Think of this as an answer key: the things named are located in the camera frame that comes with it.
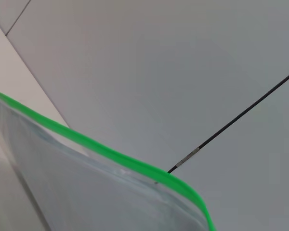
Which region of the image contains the transparent document bag green zip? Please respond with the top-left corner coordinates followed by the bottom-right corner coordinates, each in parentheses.
top-left (0, 89), bottom-right (217, 231)

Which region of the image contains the thin black cable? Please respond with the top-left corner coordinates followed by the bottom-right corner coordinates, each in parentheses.
top-left (167, 67), bottom-right (289, 174)

